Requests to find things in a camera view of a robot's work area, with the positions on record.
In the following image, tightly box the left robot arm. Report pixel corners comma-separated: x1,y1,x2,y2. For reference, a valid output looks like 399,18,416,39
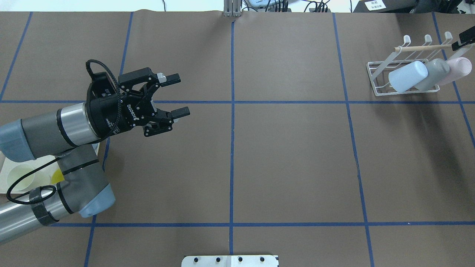
0,60,190,245

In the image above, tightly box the light blue plastic cup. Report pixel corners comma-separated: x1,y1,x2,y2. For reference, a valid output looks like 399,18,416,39
388,61,429,93

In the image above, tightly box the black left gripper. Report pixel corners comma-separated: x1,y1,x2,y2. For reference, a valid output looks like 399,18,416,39
85,67,191,138

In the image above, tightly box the aluminium frame post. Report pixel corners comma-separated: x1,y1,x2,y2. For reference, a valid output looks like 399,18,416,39
223,0,243,17

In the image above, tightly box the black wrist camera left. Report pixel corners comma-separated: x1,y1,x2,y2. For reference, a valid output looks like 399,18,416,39
90,72,115,99

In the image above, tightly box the grey plastic cup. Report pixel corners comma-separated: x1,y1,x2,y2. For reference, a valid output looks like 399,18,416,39
415,59,450,91

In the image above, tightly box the white wire cup rack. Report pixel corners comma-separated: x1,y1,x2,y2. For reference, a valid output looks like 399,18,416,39
366,32,454,97

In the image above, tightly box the pink plastic cup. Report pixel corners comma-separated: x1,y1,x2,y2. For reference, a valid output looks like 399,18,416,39
438,57,473,86

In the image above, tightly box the cream plastic tray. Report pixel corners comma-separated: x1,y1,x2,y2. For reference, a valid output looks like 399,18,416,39
0,141,101,195

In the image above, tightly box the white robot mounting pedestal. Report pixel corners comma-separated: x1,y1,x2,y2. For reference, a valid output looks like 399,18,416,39
181,255,279,267

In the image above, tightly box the yellow plastic cup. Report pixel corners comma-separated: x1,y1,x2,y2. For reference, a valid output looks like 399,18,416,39
50,168,65,185

